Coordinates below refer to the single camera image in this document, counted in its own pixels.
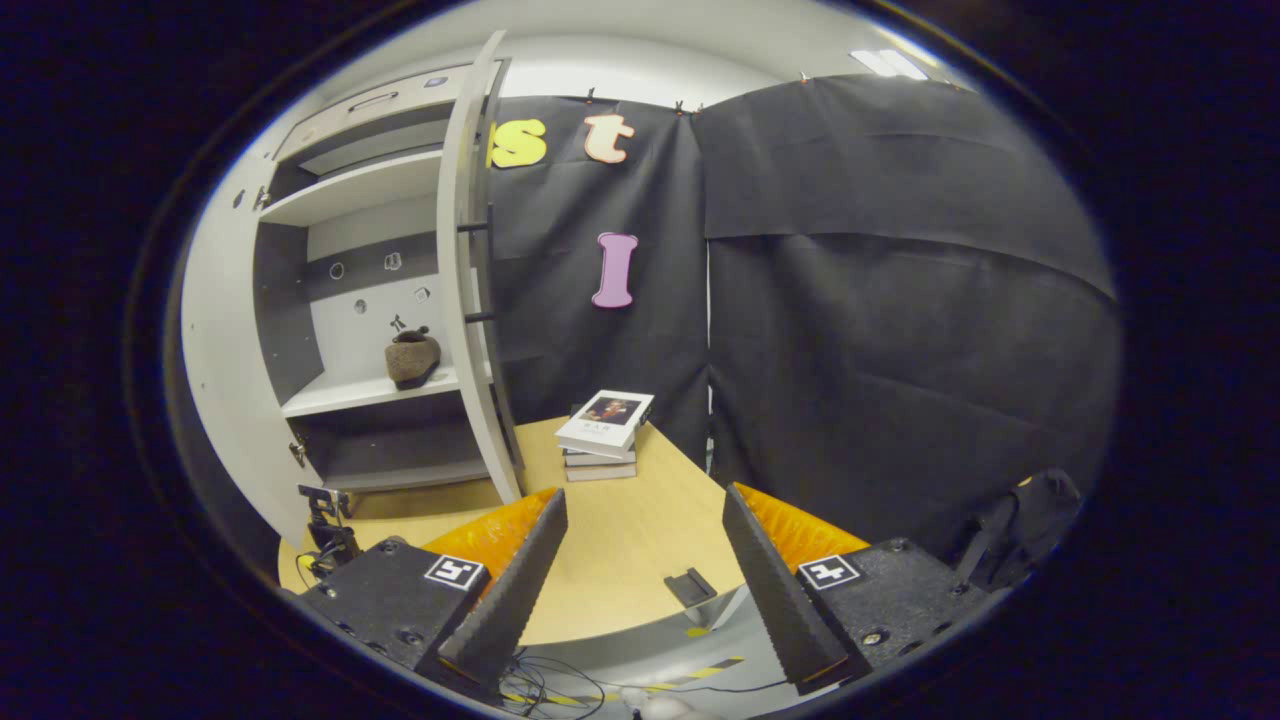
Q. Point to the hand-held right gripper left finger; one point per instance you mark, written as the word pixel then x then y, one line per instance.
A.
pixel 505 600

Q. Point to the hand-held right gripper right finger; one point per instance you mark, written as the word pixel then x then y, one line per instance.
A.
pixel 780 600

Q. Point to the white shoe cabinet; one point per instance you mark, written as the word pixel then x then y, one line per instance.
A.
pixel 345 398

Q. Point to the brown shoe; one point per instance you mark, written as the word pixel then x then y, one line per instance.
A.
pixel 412 360

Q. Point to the white cabinet door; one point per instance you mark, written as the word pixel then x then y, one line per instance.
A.
pixel 478 380
pixel 225 350

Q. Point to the white cabinet drawer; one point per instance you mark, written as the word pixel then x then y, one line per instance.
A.
pixel 370 105

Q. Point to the white table leg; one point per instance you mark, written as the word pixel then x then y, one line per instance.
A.
pixel 725 605

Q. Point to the black table clamp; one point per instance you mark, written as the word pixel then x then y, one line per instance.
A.
pixel 690 587

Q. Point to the yellow black floor tape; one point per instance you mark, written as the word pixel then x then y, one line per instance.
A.
pixel 700 672

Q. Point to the grey book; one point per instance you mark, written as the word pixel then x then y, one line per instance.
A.
pixel 600 457
pixel 600 472

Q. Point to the white portrait cover book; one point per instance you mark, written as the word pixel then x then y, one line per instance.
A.
pixel 605 418

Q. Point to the black bag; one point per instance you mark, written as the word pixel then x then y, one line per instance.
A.
pixel 1020 530

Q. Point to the black backdrop cloth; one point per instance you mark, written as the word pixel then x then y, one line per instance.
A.
pixel 850 350

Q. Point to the narrow ceiling light panel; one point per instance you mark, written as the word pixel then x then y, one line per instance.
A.
pixel 888 63

